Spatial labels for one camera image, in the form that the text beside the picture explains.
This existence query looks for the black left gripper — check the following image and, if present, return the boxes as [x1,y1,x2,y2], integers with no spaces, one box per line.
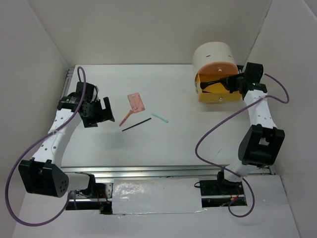
[83,97,114,128]

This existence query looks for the orange drawer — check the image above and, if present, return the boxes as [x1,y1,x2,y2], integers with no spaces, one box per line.
[197,61,238,75]

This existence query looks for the cream round drawer organizer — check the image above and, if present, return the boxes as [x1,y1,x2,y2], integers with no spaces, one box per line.
[192,42,242,104]

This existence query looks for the pink makeup palette card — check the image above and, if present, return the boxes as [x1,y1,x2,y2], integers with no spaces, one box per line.
[127,93,145,113]

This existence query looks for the black fan makeup brush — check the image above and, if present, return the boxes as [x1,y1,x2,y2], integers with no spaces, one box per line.
[200,79,222,90]

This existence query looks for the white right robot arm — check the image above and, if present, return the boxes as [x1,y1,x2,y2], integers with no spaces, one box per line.
[215,62,285,194]

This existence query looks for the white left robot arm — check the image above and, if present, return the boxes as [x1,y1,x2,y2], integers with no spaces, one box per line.
[18,82,114,198]

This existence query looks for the pink makeup brush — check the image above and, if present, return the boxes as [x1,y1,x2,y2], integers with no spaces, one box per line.
[119,110,134,126]

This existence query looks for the thin black eyeliner pencil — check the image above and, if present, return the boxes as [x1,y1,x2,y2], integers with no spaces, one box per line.
[122,118,152,132]

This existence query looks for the teal plastic spatula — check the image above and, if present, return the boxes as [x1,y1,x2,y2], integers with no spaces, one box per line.
[152,114,169,123]

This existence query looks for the white foil covered panel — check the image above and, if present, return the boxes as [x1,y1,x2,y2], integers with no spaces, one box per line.
[112,178,203,215]

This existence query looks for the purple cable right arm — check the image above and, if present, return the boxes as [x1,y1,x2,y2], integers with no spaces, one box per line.
[195,73,290,218]

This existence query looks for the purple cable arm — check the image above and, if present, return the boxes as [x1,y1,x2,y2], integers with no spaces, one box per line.
[4,66,87,227]
[195,73,290,218]

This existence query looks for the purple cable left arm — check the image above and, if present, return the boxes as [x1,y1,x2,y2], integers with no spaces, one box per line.
[4,66,87,227]

